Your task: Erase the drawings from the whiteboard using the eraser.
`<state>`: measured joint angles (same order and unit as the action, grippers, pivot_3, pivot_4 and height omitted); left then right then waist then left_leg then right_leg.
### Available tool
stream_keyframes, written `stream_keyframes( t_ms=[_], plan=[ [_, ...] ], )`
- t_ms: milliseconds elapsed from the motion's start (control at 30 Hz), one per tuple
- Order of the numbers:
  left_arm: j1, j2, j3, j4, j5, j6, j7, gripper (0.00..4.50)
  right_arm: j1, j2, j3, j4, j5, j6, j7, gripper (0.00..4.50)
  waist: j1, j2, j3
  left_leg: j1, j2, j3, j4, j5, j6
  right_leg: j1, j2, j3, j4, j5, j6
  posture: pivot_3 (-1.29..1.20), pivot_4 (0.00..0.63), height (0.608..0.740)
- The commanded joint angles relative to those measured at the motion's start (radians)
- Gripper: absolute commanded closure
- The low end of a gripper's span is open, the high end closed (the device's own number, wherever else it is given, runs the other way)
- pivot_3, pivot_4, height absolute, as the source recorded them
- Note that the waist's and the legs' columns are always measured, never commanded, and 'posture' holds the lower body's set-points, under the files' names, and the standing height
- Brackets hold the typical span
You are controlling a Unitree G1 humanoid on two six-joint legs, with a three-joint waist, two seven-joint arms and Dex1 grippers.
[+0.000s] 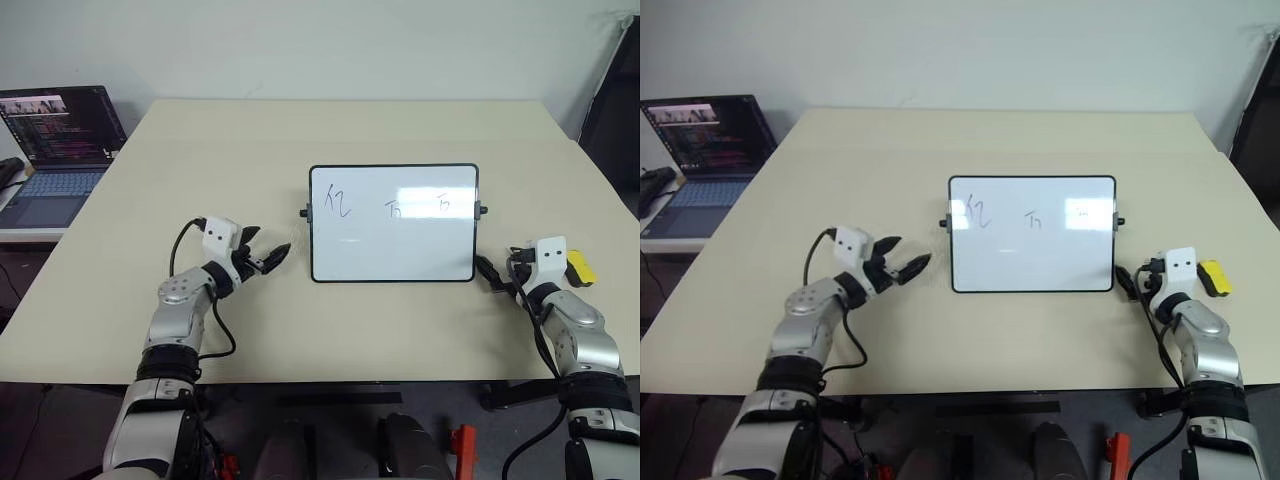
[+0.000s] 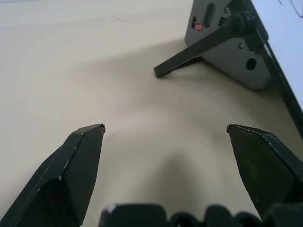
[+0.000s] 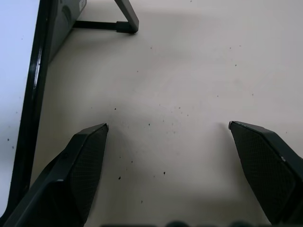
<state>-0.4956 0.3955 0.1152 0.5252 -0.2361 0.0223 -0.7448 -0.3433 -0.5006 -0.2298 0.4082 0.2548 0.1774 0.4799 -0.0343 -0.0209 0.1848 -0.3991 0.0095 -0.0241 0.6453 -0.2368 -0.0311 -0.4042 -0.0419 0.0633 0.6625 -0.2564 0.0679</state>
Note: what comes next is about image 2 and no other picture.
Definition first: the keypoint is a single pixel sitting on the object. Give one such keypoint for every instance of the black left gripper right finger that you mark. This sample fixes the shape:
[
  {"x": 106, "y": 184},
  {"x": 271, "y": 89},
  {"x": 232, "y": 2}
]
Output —
[{"x": 262, "y": 170}]

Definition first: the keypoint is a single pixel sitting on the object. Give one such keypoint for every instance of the white board with grey back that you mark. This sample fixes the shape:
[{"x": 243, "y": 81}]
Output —
[{"x": 233, "y": 56}]

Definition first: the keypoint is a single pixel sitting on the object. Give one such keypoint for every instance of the black board support leg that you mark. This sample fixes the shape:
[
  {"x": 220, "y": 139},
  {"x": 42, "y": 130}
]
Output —
[{"x": 203, "y": 50}]

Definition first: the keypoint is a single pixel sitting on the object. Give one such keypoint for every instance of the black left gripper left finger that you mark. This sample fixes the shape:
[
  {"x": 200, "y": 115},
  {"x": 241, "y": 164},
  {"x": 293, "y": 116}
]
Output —
[{"x": 71, "y": 170}]

